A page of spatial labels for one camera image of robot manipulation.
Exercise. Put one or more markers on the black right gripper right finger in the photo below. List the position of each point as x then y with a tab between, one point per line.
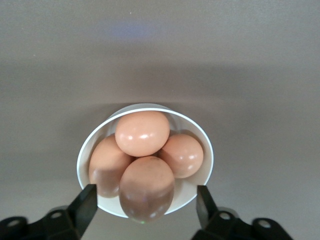
210	220

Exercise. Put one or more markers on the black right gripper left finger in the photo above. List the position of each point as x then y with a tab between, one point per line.
82	212

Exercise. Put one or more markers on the brown egg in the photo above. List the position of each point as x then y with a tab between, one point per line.
106	166
146	188
183	156
142	133

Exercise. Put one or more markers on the white round bowl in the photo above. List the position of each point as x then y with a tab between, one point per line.
188	193

